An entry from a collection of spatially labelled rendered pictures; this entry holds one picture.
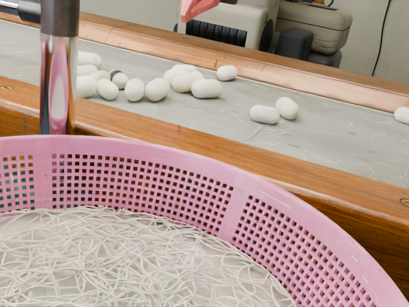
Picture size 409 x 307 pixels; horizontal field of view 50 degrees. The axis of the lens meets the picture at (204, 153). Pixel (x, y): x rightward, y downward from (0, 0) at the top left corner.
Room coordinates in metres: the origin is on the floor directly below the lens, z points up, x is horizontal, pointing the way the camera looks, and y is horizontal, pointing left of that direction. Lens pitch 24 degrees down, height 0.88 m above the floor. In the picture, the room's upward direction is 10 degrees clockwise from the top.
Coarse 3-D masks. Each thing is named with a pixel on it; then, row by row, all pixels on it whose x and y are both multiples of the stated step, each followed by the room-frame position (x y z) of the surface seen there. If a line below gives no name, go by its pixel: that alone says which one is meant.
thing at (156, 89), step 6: (156, 78) 0.46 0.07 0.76; (162, 78) 0.46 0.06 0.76; (150, 84) 0.44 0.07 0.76; (156, 84) 0.44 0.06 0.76; (162, 84) 0.45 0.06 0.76; (168, 84) 0.46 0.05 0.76; (150, 90) 0.44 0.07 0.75; (156, 90) 0.44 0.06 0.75; (162, 90) 0.44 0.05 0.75; (168, 90) 0.46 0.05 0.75; (150, 96) 0.44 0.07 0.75; (156, 96) 0.44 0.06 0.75; (162, 96) 0.44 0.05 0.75
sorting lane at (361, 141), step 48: (0, 48) 0.55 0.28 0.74; (96, 48) 0.65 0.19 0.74; (96, 96) 0.43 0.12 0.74; (144, 96) 0.46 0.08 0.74; (192, 96) 0.49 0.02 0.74; (240, 96) 0.52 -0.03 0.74; (288, 96) 0.57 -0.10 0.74; (288, 144) 0.39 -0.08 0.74; (336, 144) 0.41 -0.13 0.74; (384, 144) 0.44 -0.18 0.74
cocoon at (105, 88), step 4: (100, 80) 0.43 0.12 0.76; (104, 80) 0.43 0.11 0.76; (108, 80) 0.43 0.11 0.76; (100, 84) 0.43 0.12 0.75; (104, 84) 0.42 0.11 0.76; (108, 84) 0.42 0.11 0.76; (112, 84) 0.42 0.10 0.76; (100, 88) 0.42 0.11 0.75; (104, 88) 0.42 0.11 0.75; (108, 88) 0.42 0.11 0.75; (112, 88) 0.42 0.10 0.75; (116, 88) 0.42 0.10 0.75; (100, 92) 0.42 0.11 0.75; (104, 92) 0.42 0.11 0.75; (108, 92) 0.42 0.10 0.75; (112, 92) 0.42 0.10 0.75; (116, 92) 0.42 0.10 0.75; (104, 96) 0.42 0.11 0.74; (108, 96) 0.42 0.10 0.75; (112, 96) 0.42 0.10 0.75; (116, 96) 0.42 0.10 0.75
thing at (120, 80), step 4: (120, 72) 0.47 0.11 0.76; (116, 76) 0.46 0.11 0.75; (120, 76) 0.46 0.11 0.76; (124, 76) 0.47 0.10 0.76; (112, 80) 0.47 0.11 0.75; (116, 80) 0.46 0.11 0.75; (120, 80) 0.46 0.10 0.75; (124, 80) 0.46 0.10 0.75; (116, 84) 0.46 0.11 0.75; (120, 84) 0.46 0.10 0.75; (124, 84) 0.46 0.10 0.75; (120, 88) 0.47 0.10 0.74
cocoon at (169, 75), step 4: (168, 72) 0.51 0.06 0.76; (172, 72) 0.51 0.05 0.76; (176, 72) 0.51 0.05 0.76; (180, 72) 0.52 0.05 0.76; (184, 72) 0.52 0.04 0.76; (164, 76) 0.51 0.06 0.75; (168, 76) 0.51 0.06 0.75; (172, 76) 0.51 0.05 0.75; (168, 80) 0.51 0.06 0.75; (172, 80) 0.51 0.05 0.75
